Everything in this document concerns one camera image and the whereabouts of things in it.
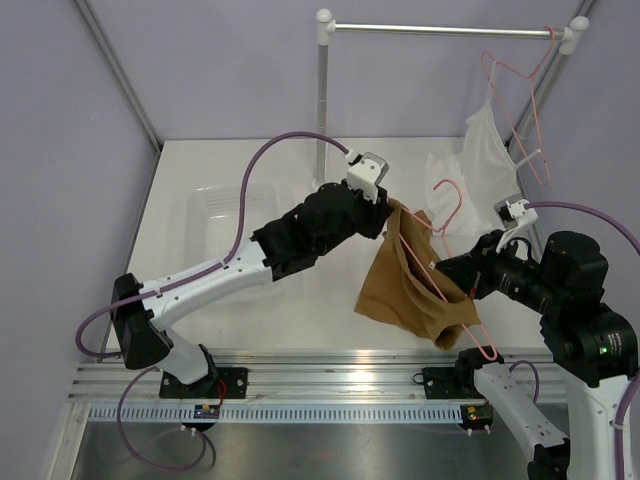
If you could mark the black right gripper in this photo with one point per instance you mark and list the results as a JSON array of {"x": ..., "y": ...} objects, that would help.
[{"x": 474, "y": 269}]

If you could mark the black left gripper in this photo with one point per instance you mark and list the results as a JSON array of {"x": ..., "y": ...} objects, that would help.
[{"x": 377, "y": 213}]

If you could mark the brown tank top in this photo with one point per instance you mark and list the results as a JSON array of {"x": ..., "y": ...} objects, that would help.
[{"x": 403, "y": 288}]

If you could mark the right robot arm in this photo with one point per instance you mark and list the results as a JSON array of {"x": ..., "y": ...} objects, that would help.
[{"x": 595, "y": 349}]

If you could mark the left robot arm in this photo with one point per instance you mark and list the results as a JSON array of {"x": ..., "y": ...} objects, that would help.
[{"x": 286, "y": 246}]

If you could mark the white tank top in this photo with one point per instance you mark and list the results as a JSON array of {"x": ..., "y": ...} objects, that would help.
[{"x": 462, "y": 189}]

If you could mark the white plastic perforated basket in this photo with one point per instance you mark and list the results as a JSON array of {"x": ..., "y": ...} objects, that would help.
[{"x": 212, "y": 215}]

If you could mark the white clothes rack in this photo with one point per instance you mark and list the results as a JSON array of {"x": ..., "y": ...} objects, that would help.
[{"x": 564, "y": 40}]

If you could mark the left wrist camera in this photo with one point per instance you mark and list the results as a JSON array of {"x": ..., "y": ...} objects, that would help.
[{"x": 365, "y": 173}]

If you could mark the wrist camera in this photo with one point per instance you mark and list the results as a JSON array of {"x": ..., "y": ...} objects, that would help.
[
  {"x": 516, "y": 217},
  {"x": 365, "y": 173}
]

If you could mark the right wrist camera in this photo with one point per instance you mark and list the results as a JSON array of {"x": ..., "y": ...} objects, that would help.
[{"x": 516, "y": 217}]

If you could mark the aluminium mounting rail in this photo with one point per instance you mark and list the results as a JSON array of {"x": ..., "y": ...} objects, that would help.
[{"x": 359, "y": 386}]

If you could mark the aluminium frame post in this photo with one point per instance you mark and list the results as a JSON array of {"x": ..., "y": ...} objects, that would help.
[{"x": 124, "y": 85}]

